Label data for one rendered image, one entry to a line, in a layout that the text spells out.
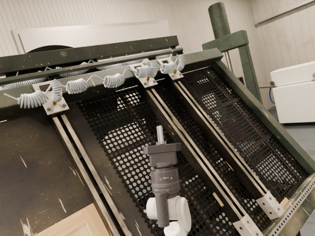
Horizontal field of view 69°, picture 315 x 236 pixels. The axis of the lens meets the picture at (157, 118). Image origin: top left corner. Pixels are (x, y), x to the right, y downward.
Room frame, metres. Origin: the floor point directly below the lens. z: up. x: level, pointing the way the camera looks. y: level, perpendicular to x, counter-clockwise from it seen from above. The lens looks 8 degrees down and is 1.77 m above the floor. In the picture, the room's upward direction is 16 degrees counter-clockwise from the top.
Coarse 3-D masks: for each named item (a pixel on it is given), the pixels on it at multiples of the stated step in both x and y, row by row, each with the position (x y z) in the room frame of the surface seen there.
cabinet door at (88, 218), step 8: (88, 208) 0.92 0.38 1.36; (72, 216) 0.88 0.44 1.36; (80, 216) 0.89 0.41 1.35; (88, 216) 0.90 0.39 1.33; (96, 216) 0.90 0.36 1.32; (56, 224) 0.84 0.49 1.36; (64, 224) 0.85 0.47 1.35; (72, 224) 0.86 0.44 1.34; (80, 224) 0.87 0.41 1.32; (88, 224) 0.88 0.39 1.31; (96, 224) 0.88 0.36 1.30; (40, 232) 0.81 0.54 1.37; (48, 232) 0.82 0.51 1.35; (56, 232) 0.83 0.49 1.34; (64, 232) 0.83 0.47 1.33; (72, 232) 0.84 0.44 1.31; (80, 232) 0.85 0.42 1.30; (88, 232) 0.86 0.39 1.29; (96, 232) 0.86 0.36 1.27; (104, 232) 0.87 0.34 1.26
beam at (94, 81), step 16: (144, 64) 1.54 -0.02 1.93; (176, 64) 1.66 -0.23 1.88; (192, 64) 1.75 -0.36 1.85; (208, 64) 1.92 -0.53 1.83; (64, 80) 1.23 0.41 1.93; (96, 80) 1.30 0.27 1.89; (128, 80) 1.42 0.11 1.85; (0, 96) 1.05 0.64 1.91; (16, 96) 1.07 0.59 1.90; (64, 96) 1.19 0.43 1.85; (80, 96) 1.27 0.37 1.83; (0, 112) 1.03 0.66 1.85; (16, 112) 1.08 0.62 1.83; (32, 112) 1.14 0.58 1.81
